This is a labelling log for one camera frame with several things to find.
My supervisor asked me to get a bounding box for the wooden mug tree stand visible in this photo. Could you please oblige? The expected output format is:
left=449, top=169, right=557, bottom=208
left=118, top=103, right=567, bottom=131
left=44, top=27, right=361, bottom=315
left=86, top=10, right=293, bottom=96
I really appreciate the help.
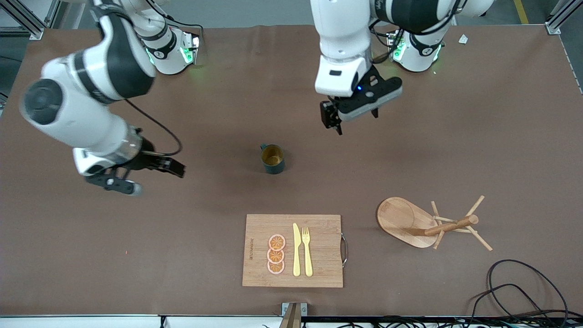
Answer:
left=376, top=195, right=493, bottom=252

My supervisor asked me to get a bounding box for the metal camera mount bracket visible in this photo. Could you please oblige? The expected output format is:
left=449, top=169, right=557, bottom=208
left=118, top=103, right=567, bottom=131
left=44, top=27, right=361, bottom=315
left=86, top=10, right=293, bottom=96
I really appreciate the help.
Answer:
left=281, top=302, right=308, bottom=328

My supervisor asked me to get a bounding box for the black looped cable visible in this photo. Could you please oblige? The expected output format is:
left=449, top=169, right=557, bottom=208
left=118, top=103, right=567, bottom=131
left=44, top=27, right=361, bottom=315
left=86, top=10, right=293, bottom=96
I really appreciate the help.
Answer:
left=486, top=259, right=571, bottom=328
left=470, top=283, right=554, bottom=328

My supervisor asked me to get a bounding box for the yellow plastic fork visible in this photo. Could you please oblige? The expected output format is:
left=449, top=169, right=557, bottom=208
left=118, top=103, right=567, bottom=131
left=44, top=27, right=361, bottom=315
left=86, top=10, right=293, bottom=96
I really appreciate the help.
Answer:
left=302, top=227, right=314, bottom=277

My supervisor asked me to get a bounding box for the black arm base cable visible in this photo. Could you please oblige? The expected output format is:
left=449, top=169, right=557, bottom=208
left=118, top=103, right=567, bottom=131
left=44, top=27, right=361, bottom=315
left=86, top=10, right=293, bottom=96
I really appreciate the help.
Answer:
left=150, top=0, right=204, bottom=41
left=370, top=18, right=401, bottom=64

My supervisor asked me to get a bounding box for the yellow plastic knife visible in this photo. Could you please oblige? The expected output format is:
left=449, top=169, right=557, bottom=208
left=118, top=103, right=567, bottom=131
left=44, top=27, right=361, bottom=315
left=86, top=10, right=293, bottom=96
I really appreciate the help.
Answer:
left=293, top=223, right=302, bottom=277

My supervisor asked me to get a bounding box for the aluminium frame profile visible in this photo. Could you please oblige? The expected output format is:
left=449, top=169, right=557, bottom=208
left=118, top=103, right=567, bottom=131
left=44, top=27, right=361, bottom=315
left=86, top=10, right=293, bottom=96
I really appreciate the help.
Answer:
left=547, top=0, right=583, bottom=35
left=0, top=0, right=62, bottom=41

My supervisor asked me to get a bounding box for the black right arm base cable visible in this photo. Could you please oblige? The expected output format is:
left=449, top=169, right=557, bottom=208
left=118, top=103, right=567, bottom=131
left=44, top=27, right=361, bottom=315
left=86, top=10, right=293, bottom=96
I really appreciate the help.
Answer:
left=150, top=0, right=204, bottom=41

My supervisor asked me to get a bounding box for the black left arm base cable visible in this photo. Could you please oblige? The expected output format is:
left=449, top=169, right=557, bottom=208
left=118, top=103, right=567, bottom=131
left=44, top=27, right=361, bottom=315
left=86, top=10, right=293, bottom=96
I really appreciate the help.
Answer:
left=370, top=18, right=401, bottom=64

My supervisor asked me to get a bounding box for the dark teal ceramic mug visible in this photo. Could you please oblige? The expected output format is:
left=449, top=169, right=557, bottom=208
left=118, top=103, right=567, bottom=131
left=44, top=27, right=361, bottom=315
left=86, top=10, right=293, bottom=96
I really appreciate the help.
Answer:
left=260, top=143, right=286, bottom=175

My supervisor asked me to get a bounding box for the bamboo cutting board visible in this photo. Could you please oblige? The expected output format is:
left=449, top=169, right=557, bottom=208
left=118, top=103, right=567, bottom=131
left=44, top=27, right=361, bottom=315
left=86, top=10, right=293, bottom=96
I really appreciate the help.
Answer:
left=242, top=214, right=349, bottom=288

